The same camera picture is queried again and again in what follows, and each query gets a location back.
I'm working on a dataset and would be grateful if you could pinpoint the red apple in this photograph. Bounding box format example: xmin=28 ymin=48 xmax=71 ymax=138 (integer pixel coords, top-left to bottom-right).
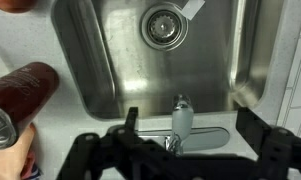
xmin=0 ymin=0 xmax=38 ymax=14

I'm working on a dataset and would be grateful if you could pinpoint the stainless steel sink basin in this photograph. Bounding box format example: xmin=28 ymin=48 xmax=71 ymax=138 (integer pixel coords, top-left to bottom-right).
xmin=50 ymin=0 xmax=284 ymax=121

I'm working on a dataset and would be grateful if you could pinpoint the wide chrome faucet handle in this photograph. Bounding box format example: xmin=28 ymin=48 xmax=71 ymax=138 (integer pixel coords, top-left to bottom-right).
xmin=164 ymin=105 xmax=195 ymax=157

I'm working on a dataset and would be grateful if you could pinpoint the white tape piece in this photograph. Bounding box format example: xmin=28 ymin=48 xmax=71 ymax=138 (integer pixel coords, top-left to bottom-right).
xmin=181 ymin=0 xmax=207 ymax=20

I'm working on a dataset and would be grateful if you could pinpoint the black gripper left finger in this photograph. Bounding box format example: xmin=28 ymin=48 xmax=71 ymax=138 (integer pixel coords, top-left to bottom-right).
xmin=56 ymin=106 xmax=148 ymax=180

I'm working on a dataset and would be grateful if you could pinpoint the peach coloured plastic object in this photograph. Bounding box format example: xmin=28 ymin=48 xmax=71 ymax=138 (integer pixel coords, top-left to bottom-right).
xmin=0 ymin=123 xmax=37 ymax=180

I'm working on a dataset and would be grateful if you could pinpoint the metal sink drain strainer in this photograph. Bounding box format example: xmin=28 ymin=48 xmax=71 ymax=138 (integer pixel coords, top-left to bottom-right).
xmin=140 ymin=2 xmax=189 ymax=52

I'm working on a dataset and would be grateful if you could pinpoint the dark red bottle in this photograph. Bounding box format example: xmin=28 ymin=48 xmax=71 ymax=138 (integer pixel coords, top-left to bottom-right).
xmin=0 ymin=61 xmax=60 ymax=134

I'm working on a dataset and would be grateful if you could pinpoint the chrome faucet base plate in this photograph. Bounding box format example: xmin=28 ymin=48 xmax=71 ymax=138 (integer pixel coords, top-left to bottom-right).
xmin=107 ymin=125 xmax=231 ymax=158

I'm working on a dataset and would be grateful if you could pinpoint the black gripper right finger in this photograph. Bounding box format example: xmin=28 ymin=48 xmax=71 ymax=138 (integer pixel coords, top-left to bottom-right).
xmin=235 ymin=106 xmax=301 ymax=180

